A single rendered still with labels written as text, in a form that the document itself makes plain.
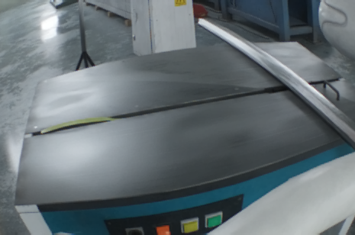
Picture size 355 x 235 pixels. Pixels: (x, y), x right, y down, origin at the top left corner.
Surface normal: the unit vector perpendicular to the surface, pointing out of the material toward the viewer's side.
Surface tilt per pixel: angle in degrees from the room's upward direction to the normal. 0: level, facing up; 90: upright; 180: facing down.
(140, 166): 0
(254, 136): 0
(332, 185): 29
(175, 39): 90
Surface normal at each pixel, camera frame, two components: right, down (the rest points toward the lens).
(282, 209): -0.02, -0.72
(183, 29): 0.47, 0.42
